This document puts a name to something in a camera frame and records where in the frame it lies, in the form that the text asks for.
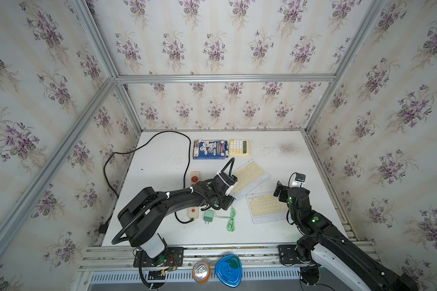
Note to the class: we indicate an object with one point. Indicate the cream power strip red sockets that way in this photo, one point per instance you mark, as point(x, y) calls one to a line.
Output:
point(193, 212)

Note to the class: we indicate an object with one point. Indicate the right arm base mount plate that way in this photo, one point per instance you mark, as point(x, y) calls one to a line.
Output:
point(288, 255)

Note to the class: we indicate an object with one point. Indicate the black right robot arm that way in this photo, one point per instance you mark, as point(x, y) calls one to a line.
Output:
point(324, 244)

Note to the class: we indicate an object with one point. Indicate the aluminium front rail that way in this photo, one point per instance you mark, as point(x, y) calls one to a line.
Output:
point(119, 258)

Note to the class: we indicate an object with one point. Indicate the green charger plug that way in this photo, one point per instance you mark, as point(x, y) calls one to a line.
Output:
point(208, 216)

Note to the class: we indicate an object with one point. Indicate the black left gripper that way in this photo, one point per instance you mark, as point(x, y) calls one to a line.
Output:
point(229, 200)

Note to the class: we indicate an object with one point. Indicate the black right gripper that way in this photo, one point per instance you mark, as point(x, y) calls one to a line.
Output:
point(287, 192)

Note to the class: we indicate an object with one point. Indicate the white yellow keyboard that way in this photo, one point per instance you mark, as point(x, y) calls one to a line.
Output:
point(249, 176)
point(266, 208)

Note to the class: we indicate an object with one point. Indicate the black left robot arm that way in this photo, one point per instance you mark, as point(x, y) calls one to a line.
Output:
point(142, 216)

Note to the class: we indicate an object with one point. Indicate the blue marker pen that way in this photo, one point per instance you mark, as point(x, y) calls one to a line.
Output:
point(226, 149)

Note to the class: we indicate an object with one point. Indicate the blue paperback book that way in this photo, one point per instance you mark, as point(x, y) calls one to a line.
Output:
point(209, 150)

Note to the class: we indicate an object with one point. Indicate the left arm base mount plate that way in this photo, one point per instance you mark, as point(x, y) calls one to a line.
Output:
point(170, 257)

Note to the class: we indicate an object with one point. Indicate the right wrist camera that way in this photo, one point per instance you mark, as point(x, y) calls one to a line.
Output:
point(296, 180)

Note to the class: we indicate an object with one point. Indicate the cream yellow calculator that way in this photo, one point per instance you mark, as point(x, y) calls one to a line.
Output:
point(239, 147)

